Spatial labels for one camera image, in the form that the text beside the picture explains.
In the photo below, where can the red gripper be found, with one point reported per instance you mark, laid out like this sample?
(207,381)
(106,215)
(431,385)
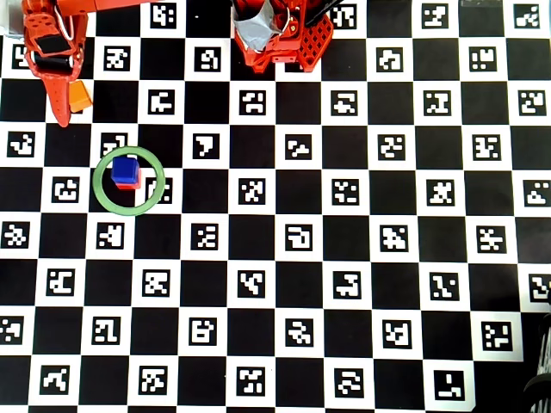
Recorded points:
(53,61)

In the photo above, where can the orange cube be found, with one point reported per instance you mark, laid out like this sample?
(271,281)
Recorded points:
(82,99)

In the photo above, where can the black tripod mount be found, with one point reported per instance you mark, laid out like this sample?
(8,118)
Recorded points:
(540,365)

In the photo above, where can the red cube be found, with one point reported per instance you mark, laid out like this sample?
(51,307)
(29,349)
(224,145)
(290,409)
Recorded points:
(129,186)

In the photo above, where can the blue cube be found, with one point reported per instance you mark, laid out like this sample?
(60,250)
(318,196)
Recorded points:
(125,169)

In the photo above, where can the grey duct tape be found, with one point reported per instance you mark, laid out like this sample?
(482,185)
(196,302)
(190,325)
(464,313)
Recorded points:
(254,30)

